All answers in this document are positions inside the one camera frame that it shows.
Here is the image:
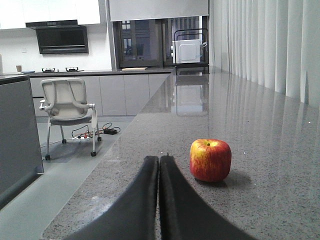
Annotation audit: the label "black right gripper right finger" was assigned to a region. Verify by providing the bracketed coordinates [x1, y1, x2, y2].
[159, 155, 253, 240]

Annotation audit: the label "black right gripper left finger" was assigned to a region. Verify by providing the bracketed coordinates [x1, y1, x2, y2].
[65, 156, 159, 240]

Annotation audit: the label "red yellow apple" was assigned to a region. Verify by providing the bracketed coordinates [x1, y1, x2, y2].
[189, 139, 232, 183]

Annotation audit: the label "white power strip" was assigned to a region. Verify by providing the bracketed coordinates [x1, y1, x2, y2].
[71, 136, 92, 141]

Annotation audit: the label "grey kitchen counter cabinets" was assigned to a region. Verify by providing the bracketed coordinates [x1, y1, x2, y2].
[29, 68, 173, 117]

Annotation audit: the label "white mesh office chair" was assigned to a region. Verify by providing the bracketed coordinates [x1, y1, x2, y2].
[39, 78, 102, 160]

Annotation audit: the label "wooden cutting board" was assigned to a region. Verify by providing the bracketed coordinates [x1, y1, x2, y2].
[121, 67, 148, 71]

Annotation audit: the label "gas stove burners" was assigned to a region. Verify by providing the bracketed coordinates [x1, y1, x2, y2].
[41, 67, 84, 73]

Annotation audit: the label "white microwave oven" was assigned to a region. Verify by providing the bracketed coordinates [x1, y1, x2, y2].
[171, 39, 202, 64]

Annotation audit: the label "black metal rack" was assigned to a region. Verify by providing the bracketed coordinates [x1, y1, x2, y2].
[171, 28, 209, 75]

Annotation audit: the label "paper cup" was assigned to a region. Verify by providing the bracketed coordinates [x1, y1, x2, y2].
[15, 65, 22, 73]

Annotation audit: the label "black range hood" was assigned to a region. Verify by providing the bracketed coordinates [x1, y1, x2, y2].
[25, 19, 89, 55]

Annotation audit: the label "white vertical curtain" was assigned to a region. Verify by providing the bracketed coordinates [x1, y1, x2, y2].
[209, 0, 320, 107]

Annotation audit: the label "grey roller blind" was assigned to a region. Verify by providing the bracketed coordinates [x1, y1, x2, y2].
[109, 0, 209, 22]

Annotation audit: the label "black power adapter cable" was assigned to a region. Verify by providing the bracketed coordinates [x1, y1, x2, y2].
[71, 122, 121, 139]

